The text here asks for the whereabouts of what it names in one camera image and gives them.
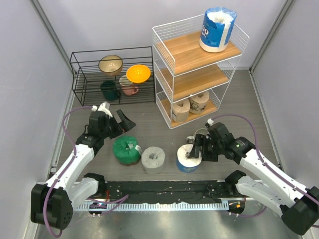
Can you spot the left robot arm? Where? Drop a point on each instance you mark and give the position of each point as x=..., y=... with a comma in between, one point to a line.
x=53, y=202

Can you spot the orange bowl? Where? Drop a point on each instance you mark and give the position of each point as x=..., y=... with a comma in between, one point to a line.
x=138, y=73

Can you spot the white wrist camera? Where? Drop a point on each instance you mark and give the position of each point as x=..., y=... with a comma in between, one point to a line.
x=209, y=123
x=103, y=107

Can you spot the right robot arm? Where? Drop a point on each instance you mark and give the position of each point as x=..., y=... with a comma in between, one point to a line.
x=295, y=203

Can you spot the grey ribbed mug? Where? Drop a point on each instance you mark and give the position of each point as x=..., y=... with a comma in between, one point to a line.
x=198, y=137

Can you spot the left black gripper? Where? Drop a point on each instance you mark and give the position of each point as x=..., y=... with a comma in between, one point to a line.
x=125, y=125

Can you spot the aluminium front rail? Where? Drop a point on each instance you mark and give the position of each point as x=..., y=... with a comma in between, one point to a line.
x=98, y=206

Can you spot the brown paper roll with print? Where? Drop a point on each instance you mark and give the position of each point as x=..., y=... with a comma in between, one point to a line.
x=198, y=102

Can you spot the black wire rack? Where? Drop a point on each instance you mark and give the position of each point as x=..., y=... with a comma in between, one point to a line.
x=87, y=77

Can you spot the green wrapped paper roll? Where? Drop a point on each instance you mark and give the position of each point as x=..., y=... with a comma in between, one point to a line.
x=124, y=150

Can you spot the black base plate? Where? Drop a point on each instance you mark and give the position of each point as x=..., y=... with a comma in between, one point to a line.
x=168, y=192

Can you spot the dark green mug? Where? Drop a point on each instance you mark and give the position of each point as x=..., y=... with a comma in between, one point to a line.
x=109, y=90

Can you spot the grey wrapped paper roll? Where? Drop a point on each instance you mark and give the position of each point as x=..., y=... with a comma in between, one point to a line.
x=153, y=160

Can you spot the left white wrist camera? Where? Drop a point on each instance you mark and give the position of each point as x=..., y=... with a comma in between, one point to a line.
x=103, y=107

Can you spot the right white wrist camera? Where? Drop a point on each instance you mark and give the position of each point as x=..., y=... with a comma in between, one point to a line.
x=209, y=123

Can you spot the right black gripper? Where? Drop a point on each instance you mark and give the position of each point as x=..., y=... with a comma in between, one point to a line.
x=201, y=140

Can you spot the pink mug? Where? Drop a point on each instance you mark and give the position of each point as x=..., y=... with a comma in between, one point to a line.
x=127, y=86

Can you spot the white wire three-tier shelf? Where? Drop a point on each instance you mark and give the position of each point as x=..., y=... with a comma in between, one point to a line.
x=183, y=69

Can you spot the tan glossy bowl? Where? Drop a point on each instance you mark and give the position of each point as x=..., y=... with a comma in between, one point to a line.
x=111, y=65

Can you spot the blue white paper roll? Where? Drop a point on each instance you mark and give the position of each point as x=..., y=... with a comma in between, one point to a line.
x=216, y=30

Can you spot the blue paper roll with pictures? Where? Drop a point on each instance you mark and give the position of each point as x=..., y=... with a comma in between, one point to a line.
x=184, y=164

